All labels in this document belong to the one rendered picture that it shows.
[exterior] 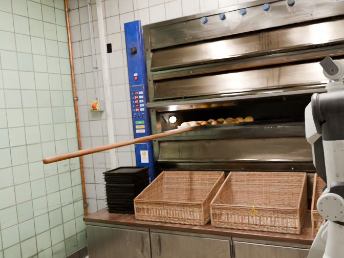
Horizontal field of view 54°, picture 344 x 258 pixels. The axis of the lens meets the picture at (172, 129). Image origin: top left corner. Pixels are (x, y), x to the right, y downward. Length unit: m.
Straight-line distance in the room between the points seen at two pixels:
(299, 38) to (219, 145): 0.97
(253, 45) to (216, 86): 0.41
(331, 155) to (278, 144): 1.56
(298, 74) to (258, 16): 0.51
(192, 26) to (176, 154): 1.05
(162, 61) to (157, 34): 0.24
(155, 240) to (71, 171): 1.27
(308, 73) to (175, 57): 1.04
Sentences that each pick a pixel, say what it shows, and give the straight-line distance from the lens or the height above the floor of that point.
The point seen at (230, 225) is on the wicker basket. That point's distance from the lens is 2.29.
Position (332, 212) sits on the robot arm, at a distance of 1.07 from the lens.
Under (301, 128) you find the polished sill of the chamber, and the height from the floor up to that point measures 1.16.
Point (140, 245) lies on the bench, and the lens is 2.60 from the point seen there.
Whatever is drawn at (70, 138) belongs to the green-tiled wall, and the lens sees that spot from 3.40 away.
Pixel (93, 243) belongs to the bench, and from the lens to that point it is 2.87.
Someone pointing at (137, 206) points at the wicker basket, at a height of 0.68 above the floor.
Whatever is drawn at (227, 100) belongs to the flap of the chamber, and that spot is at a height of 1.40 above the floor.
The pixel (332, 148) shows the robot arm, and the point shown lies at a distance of 1.06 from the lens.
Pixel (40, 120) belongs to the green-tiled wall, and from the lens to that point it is 3.17.
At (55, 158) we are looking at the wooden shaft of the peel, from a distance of 1.63.
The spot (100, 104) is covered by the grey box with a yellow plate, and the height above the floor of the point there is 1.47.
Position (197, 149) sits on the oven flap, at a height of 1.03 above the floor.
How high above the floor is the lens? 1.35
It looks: 3 degrees down
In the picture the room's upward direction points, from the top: 5 degrees counter-clockwise
